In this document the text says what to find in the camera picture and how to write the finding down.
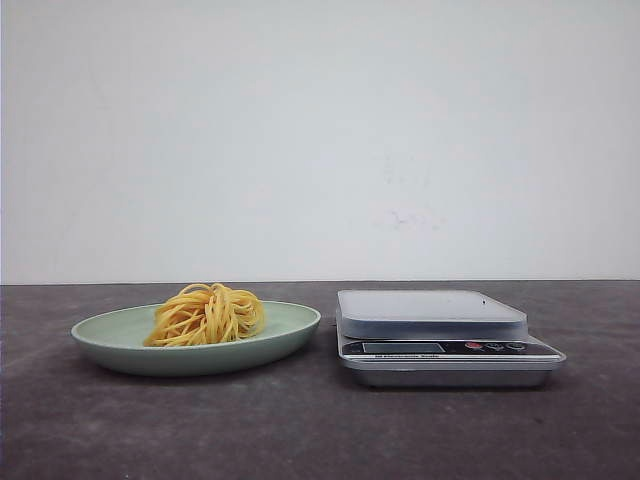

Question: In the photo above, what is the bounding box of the yellow vermicelli bundle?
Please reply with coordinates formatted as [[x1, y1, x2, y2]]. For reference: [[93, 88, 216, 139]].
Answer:
[[143, 283, 266, 347]]

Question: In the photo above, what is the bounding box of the silver digital kitchen scale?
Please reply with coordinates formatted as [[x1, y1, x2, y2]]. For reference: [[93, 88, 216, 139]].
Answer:
[[336, 290, 566, 388]]

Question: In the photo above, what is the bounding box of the light green plate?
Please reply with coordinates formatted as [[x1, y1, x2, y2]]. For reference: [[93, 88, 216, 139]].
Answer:
[[71, 301, 321, 377]]

